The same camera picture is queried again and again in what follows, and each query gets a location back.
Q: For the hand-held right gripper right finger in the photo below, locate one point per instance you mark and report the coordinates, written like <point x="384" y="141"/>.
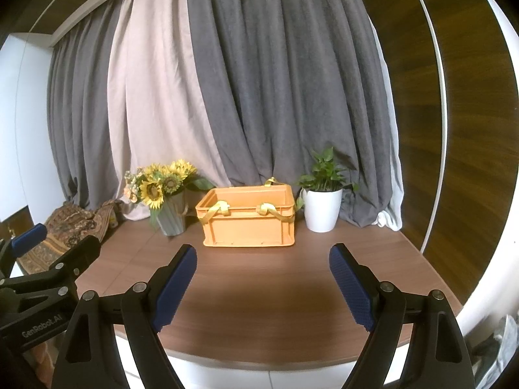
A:
<point x="350" y="287"/>

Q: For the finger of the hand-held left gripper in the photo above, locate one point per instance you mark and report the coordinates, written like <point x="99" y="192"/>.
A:
<point x="28" y="236"/>
<point x="67" y="261"/>

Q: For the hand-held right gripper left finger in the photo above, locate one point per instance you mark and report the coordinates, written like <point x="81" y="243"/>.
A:
<point x="176" y="287"/>

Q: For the orange plastic crate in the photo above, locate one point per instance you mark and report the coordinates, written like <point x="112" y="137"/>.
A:
<point x="247" y="223"/>

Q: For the patterned brown cloth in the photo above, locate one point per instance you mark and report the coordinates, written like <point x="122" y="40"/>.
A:
<point x="69" y="227"/>

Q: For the grey ribbed flower pot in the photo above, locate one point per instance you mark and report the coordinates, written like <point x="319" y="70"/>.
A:
<point x="172" y="216"/>

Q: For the white ribbed plant pot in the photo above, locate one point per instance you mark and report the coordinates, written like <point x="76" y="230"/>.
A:
<point x="322" y="210"/>

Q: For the sunflower bouquet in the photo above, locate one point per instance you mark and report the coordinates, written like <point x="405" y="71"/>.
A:
<point x="156" y="186"/>

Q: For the green leafy plant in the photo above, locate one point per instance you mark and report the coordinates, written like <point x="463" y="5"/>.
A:
<point x="324" y="172"/>

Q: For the white sheer curtain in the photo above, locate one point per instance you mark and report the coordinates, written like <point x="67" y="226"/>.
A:
<point x="391" y="170"/>

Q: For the grey curtain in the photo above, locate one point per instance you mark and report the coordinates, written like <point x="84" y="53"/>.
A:
<point x="292" y="89"/>
<point x="81" y="121"/>

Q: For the grey crumpled bag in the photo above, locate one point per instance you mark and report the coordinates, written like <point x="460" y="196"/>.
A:
<point x="502" y="348"/>

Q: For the pale pink curtain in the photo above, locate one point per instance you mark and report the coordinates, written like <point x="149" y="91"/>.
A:
<point x="158" y="109"/>

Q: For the white wall trim strip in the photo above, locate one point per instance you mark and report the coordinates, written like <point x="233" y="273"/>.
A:
<point x="440" y="109"/>

